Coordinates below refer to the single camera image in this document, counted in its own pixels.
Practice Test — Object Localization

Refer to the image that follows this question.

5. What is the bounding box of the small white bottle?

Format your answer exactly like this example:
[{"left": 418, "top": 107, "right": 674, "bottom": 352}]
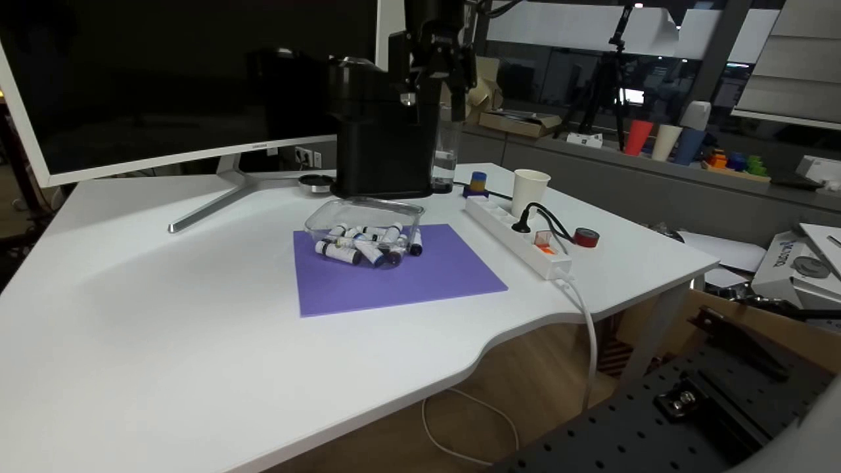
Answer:
[
  {"left": 367, "top": 227, "right": 398, "bottom": 247},
  {"left": 335, "top": 227, "right": 367, "bottom": 241},
  {"left": 351, "top": 240, "right": 382, "bottom": 265},
  {"left": 407, "top": 230, "right": 423, "bottom": 256},
  {"left": 314, "top": 241, "right": 360, "bottom": 265}
]

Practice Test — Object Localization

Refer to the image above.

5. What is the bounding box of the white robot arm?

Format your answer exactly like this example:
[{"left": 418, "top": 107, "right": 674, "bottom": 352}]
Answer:
[{"left": 388, "top": 0, "right": 476, "bottom": 121}]

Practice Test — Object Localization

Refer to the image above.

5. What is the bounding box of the clear plastic storage box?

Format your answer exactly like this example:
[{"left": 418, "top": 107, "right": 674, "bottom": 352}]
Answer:
[{"left": 304, "top": 197, "right": 423, "bottom": 269}]

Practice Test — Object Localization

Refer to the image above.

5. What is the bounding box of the purple paper mat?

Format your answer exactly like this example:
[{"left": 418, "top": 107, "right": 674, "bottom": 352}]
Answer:
[{"left": 293, "top": 223, "right": 506, "bottom": 319}]

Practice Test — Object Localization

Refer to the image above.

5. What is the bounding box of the small blue orange object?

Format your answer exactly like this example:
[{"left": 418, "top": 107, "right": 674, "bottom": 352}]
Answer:
[{"left": 468, "top": 172, "right": 485, "bottom": 194}]

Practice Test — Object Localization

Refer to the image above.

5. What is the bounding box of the white power strip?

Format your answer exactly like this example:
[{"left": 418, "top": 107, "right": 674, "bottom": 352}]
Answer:
[{"left": 463, "top": 199, "right": 572, "bottom": 281}]

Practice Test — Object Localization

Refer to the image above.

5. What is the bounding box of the white paper cup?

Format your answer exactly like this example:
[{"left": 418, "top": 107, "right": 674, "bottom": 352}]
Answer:
[{"left": 513, "top": 169, "right": 552, "bottom": 215}]

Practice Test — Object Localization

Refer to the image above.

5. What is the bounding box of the black coffee machine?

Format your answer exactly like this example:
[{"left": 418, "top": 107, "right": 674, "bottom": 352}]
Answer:
[{"left": 327, "top": 57, "right": 439, "bottom": 199}]

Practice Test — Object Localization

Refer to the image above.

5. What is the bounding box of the red black tape roll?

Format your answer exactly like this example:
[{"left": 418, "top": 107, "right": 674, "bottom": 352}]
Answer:
[{"left": 572, "top": 227, "right": 598, "bottom": 247}]

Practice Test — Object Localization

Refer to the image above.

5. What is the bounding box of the red plastic cup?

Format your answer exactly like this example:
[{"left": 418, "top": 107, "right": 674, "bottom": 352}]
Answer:
[{"left": 623, "top": 119, "right": 653, "bottom": 159}]

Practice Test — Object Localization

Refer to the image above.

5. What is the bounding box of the white plastic cup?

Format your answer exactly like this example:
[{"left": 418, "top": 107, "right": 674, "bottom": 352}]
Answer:
[{"left": 652, "top": 123, "right": 681, "bottom": 164}]

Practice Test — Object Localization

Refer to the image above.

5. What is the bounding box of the blue plastic cup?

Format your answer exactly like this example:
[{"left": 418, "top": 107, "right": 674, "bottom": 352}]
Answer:
[{"left": 672, "top": 130, "right": 703, "bottom": 164}]

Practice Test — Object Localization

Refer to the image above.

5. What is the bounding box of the black perforated board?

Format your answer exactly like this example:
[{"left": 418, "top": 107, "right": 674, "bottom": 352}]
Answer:
[{"left": 490, "top": 339, "right": 832, "bottom": 473}]

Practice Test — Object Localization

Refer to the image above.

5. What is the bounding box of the white framed monitor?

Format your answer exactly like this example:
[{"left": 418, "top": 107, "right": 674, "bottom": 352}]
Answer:
[{"left": 0, "top": 0, "right": 388, "bottom": 237}]

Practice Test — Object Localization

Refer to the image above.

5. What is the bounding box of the black plug with cable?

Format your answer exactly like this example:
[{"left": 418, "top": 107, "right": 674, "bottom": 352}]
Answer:
[{"left": 513, "top": 203, "right": 572, "bottom": 241}]

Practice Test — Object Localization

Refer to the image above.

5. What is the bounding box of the white power strip cable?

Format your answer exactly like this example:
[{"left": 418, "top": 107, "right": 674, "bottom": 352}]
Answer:
[{"left": 549, "top": 273, "right": 602, "bottom": 415}]

